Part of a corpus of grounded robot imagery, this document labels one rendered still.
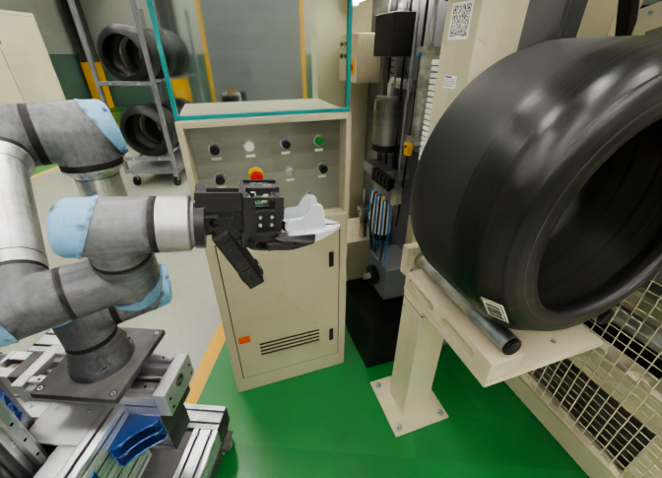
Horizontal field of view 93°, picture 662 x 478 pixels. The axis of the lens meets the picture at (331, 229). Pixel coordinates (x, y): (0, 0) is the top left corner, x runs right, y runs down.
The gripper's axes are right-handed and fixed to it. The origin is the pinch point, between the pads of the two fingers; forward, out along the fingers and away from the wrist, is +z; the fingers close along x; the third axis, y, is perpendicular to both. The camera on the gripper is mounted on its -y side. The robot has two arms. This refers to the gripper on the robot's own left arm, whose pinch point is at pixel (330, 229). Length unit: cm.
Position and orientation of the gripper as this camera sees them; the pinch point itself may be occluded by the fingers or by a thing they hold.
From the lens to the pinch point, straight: 50.5
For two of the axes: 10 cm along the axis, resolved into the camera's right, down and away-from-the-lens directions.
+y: 1.2, -8.8, -4.6
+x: -3.1, -4.7, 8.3
